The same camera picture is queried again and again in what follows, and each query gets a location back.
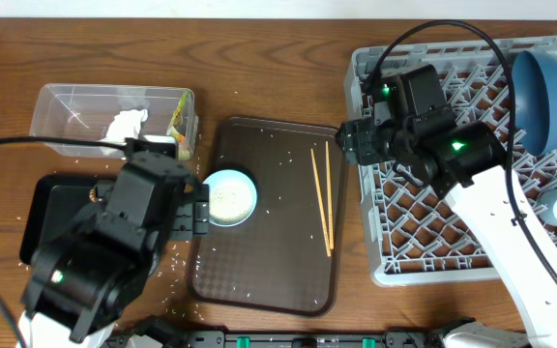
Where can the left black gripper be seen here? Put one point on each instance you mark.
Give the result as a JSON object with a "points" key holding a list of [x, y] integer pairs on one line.
{"points": [[196, 211]]}

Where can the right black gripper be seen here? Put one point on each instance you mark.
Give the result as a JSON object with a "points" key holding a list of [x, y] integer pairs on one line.
{"points": [[361, 138]]}

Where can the yellow green snack wrapper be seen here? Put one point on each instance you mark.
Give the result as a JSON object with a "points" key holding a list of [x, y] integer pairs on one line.
{"points": [[177, 119]]}

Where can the brown food scrap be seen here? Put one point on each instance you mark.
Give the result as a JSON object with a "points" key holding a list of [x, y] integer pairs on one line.
{"points": [[92, 195]]}

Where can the white paper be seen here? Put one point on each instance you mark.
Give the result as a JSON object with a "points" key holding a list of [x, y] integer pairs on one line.
{"points": [[126, 124]]}

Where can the blue plate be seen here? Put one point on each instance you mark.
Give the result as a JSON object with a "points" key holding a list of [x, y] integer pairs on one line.
{"points": [[535, 86]]}

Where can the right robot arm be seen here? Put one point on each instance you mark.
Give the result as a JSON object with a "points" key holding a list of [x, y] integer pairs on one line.
{"points": [[412, 125]]}

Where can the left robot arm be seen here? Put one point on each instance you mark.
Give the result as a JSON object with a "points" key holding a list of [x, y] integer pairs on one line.
{"points": [[82, 280]]}

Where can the grey dishwasher rack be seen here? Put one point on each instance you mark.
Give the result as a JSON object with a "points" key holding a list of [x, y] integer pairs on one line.
{"points": [[411, 236]]}

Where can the right wooden chopstick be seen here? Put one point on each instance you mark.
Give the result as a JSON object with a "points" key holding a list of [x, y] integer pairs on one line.
{"points": [[329, 197]]}

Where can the wooden chopstick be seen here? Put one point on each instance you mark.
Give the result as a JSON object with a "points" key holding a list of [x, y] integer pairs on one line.
{"points": [[320, 204], [329, 197]]}

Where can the light blue rice bowl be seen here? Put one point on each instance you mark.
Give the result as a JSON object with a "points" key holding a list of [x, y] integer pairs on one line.
{"points": [[232, 197]]}

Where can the left wooden chopstick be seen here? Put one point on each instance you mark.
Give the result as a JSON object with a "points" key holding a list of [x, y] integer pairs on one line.
{"points": [[320, 204]]}

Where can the brown serving tray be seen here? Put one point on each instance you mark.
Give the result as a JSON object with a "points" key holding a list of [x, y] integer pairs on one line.
{"points": [[275, 260]]}

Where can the black plastic tray bin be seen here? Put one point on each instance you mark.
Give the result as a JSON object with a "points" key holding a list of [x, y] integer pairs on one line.
{"points": [[56, 200]]}

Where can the clear plastic bin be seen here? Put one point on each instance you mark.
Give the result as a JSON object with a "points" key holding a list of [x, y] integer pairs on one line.
{"points": [[84, 111]]}

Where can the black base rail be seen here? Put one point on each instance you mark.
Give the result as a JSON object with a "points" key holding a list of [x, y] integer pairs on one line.
{"points": [[391, 339]]}

